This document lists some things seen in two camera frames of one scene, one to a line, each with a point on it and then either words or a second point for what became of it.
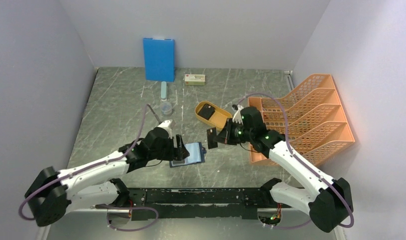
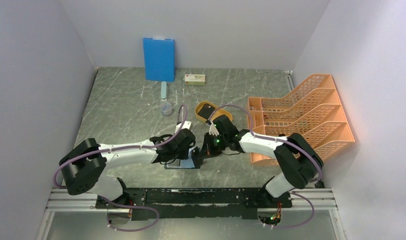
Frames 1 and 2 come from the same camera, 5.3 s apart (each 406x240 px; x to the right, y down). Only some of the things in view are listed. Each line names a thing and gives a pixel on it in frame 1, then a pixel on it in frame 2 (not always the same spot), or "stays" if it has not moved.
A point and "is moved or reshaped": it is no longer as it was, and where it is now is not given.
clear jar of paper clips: [166, 107] stays
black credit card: [212, 138] is moved or reshaped
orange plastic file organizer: [309, 117] stays
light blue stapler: [163, 91] stays
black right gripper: [225, 136] -> [208, 150]
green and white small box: [194, 79] stays
